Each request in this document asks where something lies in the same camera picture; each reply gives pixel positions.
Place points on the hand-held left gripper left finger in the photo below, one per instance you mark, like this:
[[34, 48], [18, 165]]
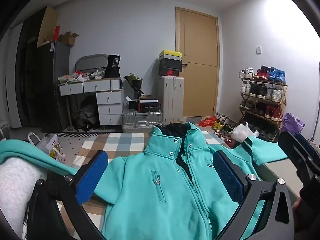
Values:
[[92, 177]]

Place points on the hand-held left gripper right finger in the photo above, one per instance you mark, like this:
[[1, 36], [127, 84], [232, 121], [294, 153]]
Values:
[[228, 178]]

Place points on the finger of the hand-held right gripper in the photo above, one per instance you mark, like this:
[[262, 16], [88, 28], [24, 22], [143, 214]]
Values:
[[303, 141], [290, 147]]

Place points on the teal zip jacket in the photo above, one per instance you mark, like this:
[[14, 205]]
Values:
[[155, 192]]

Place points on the purple bag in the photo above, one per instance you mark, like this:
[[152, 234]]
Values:
[[292, 123]]

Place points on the grey dotted sheet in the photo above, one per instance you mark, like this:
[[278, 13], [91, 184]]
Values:
[[72, 150]]

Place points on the checked blanket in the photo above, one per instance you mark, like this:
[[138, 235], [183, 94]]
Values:
[[120, 142]]

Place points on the white plastic bag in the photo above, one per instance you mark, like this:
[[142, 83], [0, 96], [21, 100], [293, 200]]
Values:
[[241, 132]]

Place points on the scattered shoes pile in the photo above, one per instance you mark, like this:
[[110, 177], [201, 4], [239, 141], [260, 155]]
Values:
[[222, 126]]

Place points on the white tote bag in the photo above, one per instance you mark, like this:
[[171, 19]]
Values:
[[47, 145]]

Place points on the dark backpack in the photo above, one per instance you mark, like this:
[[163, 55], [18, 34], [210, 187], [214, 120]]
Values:
[[83, 120]]

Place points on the red plastic bag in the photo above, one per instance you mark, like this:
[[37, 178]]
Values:
[[207, 122]]

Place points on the wooden shoe rack with shoes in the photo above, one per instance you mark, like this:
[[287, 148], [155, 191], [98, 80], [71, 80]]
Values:
[[261, 90]]

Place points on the white desk with drawers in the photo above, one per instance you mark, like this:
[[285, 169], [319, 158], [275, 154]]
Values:
[[110, 110]]

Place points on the silver suitcase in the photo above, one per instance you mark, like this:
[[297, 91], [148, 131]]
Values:
[[141, 121]]

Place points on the grey knit cloth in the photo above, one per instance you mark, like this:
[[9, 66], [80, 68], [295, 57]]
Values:
[[17, 187]]

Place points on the small black box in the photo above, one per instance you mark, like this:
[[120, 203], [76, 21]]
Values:
[[132, 103]]

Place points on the black and red shoe box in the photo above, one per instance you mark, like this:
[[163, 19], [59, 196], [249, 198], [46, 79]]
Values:
[[149, 106]]

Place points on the white upright suitcase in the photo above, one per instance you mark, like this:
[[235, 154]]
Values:
[[171, 100]]

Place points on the dark grey refrigerator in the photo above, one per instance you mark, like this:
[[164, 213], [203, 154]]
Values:
[[53, 87]]

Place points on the pile of desk clutter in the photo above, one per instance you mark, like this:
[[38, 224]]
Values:
[[80, 76]]

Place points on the wrapped flower bouquet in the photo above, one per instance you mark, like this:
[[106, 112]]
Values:
[[133, 82]]

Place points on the black bag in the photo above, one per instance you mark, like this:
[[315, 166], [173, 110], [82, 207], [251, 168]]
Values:
[[112, 66]]

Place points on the grey chair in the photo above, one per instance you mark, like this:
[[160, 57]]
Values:
[[90, 61]]

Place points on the black wardrobe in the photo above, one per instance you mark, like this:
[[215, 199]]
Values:
[[27, 80]]

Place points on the wooden door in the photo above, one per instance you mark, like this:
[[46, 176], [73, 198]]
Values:
[[200, 62]]

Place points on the black shoe box red logo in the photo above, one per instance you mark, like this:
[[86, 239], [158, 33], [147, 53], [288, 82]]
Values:
[[170, 72]]

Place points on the small open cardboard box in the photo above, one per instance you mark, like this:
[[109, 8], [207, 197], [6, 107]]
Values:
[[67, 38]]

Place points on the small red box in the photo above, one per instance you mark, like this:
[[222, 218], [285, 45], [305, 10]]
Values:
[[57, 33]]

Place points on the large flat cardboard sheet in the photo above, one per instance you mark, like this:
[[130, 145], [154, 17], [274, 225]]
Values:
[[47, 27]]

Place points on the white light switch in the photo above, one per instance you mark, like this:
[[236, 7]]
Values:
[[258, 50]]

